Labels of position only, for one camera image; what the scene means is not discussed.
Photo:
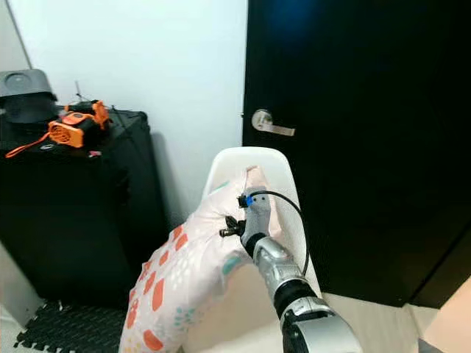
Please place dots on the black door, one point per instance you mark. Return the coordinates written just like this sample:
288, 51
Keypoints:
360, 110

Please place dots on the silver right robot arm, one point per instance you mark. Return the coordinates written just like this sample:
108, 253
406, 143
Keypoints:
280, 268

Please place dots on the black foam floor mat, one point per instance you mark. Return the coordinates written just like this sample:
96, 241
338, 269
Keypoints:
73, 331

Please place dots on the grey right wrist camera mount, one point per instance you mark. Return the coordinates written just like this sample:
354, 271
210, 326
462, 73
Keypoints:
257, 217

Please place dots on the black fabric case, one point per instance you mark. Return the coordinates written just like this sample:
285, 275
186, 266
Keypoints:
73, 220

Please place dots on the dark grey plastic container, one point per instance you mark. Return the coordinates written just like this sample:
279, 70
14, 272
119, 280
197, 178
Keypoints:
26, 81

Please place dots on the white pillow orange pattern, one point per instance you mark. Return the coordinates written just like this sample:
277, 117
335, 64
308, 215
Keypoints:
191, 272

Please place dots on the white shell chair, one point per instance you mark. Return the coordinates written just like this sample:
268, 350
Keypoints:
228, 162

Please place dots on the orange black portable fan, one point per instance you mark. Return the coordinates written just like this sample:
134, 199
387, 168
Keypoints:
70, 132

